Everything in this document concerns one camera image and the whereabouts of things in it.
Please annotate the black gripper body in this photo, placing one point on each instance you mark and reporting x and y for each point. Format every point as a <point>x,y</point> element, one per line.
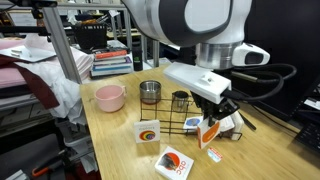
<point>221,110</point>

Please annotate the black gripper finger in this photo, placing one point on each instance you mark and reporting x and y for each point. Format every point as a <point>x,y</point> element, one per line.
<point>211,120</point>
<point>205,113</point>

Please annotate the white and orange book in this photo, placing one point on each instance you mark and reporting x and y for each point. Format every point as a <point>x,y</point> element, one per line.
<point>206,133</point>

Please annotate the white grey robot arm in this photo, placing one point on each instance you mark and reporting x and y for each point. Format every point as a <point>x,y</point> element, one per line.
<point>216,29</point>

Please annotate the white vegetables book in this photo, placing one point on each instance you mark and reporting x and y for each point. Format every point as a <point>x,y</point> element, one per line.
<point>226,124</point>

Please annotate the white animals book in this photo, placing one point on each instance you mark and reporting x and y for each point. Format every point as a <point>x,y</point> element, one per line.
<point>191,123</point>

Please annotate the white book at rack end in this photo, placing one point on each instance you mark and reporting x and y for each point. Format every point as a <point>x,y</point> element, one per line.
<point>238,121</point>

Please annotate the white abc book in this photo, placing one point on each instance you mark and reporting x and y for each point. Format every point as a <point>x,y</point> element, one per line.
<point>173,164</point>

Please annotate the small dark steel cup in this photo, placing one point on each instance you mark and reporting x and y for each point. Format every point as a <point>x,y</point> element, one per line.
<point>180,101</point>

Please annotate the small red white card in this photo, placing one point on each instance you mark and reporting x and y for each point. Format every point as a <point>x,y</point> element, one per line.
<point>214,155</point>

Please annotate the black monitor stand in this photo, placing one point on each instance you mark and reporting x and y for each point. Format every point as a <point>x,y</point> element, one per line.
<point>273,105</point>

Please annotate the black keyboard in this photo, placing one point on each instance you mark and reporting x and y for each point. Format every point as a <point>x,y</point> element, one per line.
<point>310,136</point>

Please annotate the black can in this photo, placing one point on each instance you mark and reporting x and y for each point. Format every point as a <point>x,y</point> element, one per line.
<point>137,58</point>

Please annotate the pink plastic mug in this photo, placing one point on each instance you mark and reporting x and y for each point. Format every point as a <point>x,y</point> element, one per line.
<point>111,98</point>

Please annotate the stack of books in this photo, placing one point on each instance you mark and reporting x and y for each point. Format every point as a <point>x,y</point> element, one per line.
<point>111,63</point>

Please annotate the black slotted bin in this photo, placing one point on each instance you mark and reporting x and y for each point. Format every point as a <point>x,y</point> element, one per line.
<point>90,36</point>

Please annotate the white cloth pile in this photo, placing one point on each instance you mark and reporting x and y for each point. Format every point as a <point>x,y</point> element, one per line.
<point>66,91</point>

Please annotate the dark red cloth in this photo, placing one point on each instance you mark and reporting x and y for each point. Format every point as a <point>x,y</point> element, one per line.
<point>36,85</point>

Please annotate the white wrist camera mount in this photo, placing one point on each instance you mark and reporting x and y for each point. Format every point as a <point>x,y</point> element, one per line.
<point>199,80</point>

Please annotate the black wire book rack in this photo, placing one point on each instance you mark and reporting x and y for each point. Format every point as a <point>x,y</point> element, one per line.
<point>172,122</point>

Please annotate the orange handled tool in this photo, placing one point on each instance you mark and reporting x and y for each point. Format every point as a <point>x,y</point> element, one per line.
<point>46,167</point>

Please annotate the aluminium frame post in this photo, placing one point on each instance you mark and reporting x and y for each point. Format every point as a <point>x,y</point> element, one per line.
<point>60,43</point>

